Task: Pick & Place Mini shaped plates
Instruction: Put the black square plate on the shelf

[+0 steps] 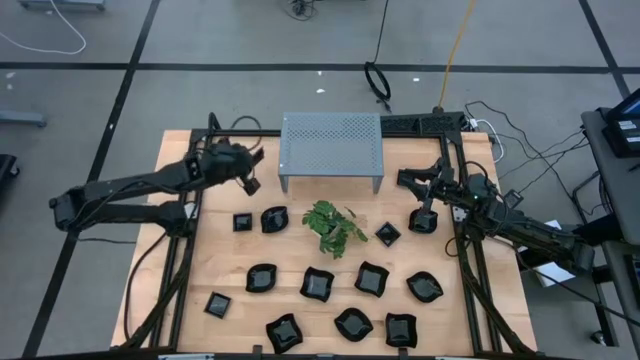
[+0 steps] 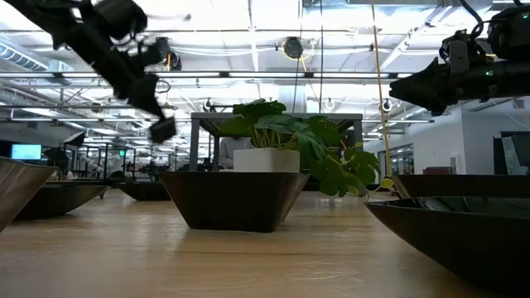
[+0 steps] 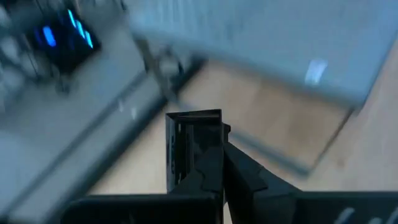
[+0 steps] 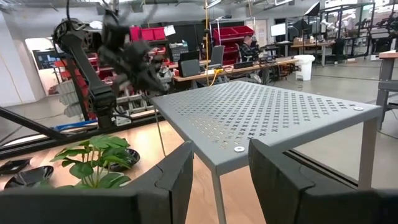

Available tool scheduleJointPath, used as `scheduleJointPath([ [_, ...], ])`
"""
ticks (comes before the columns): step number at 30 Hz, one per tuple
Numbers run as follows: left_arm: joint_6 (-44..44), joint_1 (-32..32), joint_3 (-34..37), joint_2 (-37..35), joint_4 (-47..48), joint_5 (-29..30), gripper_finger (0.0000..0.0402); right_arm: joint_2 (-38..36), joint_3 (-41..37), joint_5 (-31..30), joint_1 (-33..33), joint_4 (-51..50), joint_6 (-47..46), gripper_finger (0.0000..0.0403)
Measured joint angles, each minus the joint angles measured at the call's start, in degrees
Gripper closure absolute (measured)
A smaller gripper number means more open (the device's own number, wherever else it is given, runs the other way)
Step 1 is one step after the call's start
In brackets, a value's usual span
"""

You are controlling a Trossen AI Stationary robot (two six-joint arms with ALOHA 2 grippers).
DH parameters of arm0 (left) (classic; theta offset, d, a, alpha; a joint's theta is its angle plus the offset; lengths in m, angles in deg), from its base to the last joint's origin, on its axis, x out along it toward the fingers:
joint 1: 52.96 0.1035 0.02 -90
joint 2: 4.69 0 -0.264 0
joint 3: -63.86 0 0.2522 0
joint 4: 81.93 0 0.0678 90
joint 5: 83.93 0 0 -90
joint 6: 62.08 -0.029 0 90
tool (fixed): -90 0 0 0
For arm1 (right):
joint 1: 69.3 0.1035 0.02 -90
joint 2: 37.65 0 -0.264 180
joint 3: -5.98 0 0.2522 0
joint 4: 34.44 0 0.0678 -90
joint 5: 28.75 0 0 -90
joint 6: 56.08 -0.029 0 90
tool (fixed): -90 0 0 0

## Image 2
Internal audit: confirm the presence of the black aluminium table frame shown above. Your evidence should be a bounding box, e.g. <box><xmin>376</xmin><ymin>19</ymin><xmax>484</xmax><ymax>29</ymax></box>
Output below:
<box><xmin>301</xmin><ymin>181</ymin><xmax>401</xmax><ymax>193</ymax></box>

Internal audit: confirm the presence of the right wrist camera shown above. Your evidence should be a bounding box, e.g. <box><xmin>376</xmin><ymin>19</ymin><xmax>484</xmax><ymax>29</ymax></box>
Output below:
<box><xmin>438</xmin><ymin>29</ymin><xmax>488</xmax><ymax>75</ymax></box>

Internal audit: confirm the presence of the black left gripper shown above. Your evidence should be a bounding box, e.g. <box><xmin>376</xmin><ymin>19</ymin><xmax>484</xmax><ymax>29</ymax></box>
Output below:
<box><xmin>91</xmin><ymin>41</ymin><xmax>178</xmax><ymax>145</ymax></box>

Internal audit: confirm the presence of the green plant in white pot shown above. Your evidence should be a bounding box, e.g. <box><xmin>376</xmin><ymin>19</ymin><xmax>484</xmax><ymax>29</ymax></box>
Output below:
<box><xmin>218</xmin><ymin>98</ymin><xmax>394</xmax><ymax>199</ymax></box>

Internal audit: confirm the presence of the small square black plate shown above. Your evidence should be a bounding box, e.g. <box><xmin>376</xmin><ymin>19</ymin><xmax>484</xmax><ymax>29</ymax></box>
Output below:
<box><xmin>108</xmin><ymin>180</ymin><xmax>173</xmax><ymax>203</ymax></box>

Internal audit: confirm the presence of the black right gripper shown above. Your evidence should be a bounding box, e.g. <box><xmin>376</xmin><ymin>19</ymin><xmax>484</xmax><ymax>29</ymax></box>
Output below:
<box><xmin>389</xmin><ymin>57</ymin><xmax>530</xmax><ymax>118</ymax></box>

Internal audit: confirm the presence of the yellow hanging cable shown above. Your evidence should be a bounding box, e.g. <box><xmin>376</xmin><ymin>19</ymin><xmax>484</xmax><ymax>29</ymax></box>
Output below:
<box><xmin>369</xmin><ymin>0</ymin><xmax>409</xmax><ymax>198</ymax></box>

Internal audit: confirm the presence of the grey ceiling air duct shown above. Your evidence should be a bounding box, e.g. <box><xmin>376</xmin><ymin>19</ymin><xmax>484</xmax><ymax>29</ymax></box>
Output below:
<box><xmin>0</xmin><ymin>35</ymin><xmax>75</xmax><ymax>74</ymax></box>

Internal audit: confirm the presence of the black hanging cable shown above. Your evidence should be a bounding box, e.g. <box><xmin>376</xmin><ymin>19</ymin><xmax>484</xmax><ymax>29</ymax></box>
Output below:
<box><xmin>317</xmin><ymin>0</ymin><xmax>325</xmax><ymax>113</ymax></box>

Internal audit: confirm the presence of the person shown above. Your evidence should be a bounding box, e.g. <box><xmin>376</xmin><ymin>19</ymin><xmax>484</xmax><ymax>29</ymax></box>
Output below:
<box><xmin>219</xmin><ymin>136</ymin><xmax>253</xmax><ymax>171</ymax></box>

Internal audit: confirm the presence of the wavy square black plate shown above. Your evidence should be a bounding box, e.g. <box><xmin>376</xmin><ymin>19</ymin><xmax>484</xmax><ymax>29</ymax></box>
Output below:
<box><xmin>395</xmin><ymin>173</ymin><xmax>530</xmax><ymax>199</ymax></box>
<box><xmin>0</xmin><ymin>156</ymin><xmax>59</xmax><ymax>233</ymax></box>
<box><xmin>158</xmin><ymin>171</ymin><xmax>311</xmax><ymax>233</ymax></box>

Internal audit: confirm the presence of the black studio lamp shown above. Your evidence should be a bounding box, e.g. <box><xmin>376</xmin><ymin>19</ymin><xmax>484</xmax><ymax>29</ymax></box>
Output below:
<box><xmin>43</xmin><ymin>147</ymin><xmax>70</xmax><ymax>166</ymax></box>
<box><xmin>61</xmin><ymin>131</ymin><xmax>87</xmax><ymax>147</ymax></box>

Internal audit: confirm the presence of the dark wall board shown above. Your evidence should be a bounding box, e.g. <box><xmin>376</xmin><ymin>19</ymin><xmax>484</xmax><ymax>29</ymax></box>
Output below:
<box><xmin>492</xmin><ymin>131</ymin><xmax>530</xmax><ymax>175</ymax></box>

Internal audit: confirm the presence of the blue lit monitor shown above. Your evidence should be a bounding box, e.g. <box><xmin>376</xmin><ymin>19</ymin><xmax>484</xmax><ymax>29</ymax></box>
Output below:
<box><xmin>11</xmin><ymin>143</ymin><xmax>43</xmax><ymax>161</ymax></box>

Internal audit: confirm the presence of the leaf-shaped black plate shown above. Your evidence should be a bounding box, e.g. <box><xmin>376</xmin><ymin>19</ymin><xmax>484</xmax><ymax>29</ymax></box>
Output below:
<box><xmin>13</xmin><ymin>181</ymin><xmax>111</xmax><ymax>222</ymax></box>
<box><xmin>364</xmin><ymin>195</ymin><xmax>530</xmax><ymax>296</ymax></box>

